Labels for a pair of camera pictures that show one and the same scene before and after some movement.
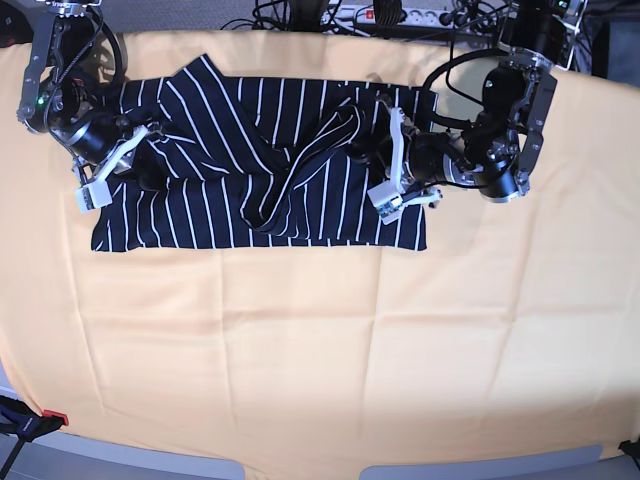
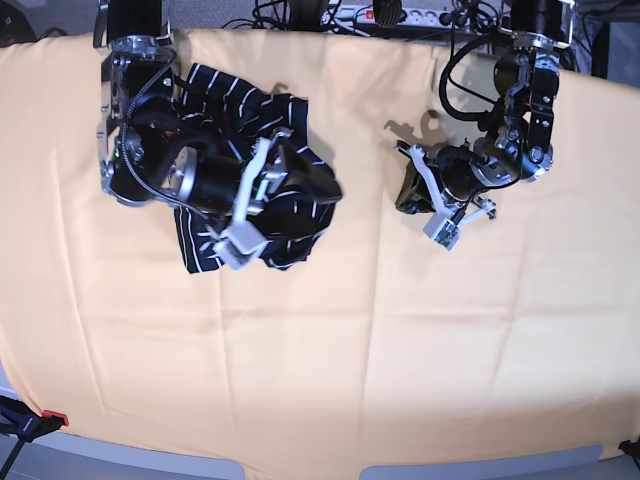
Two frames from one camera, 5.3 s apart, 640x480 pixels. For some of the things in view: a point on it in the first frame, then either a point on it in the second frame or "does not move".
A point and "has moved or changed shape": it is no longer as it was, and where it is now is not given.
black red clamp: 21,421 does not move
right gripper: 426,154 to 455,165
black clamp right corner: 631,447 does not move
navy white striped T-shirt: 257,164 has moved or changed shape
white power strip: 365,14 does not move
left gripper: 149,167 to 218,172
